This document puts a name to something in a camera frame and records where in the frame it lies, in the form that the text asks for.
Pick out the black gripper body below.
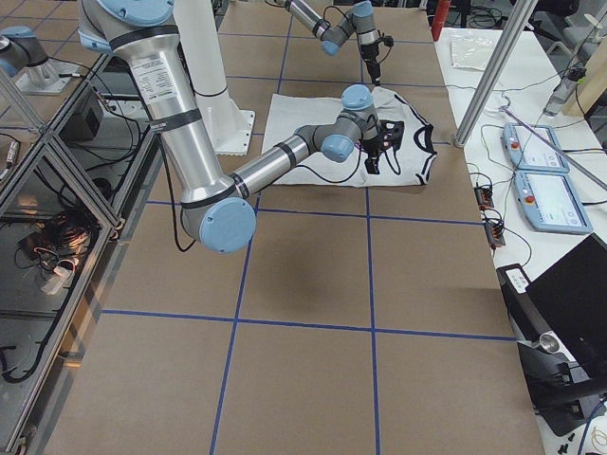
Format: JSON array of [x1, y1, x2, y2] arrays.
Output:
[[362, 124, 382, 161], [359, 42, 379, 66]]

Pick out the grey cartoon print t-shirt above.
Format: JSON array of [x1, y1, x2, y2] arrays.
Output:
[[263, 86, 437, 187]]

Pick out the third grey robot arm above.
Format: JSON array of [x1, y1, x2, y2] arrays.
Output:
[[1, 26, 67, 95]]

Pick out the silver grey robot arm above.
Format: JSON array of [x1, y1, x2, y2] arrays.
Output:
[[277, 0, 394, 86], [79, 1, 382, 253]]

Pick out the red fire extinguisher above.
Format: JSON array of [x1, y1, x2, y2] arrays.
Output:
[[431, 0, 451, 42]]

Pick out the clear plastic bag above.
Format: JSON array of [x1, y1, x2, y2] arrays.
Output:
[[451, 35, 496, 71]]

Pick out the upper orange circuit board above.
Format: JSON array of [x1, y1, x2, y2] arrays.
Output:
[[473, 186, 494, 210]]

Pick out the orange circuit board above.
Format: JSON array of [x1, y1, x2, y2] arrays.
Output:
[[473, 186, 494, 210], [484, 218, 506, 250]]

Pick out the lower orange circuit board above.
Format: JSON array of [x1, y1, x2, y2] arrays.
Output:
[[484, 218, 506, 250]]

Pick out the upper blue teach pendant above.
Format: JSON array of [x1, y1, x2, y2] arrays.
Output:
[[502, 122, 569, 173]]

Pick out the blue teach pendant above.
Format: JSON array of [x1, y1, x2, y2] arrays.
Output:
[[502, 122, 569, 173], [514, 171, 593, 235]]

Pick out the lower blue teach pendant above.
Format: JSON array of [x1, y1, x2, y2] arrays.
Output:
[[514, 171, 593, 235]]

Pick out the clear water bottle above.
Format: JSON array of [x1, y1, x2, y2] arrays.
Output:
[[543, 66, 586, 117]]

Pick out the black laptop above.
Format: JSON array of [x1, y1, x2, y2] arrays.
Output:
[[526, 233, 606, 376]]

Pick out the black power box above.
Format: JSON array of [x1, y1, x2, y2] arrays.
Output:
[[59, 89, 103, 141]]

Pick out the black monitor stand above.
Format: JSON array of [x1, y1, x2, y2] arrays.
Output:
[[496, 264, 606, 436]]

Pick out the grey aluminium post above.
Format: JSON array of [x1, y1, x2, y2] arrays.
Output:
[[453, 0, 538, 148]]

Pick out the aluminium frame rack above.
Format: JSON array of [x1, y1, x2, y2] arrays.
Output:
[[1, 42, 155, 454]]

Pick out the tangled cables under frame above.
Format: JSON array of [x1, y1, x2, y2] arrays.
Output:
[[13, 208, 103, 295]]

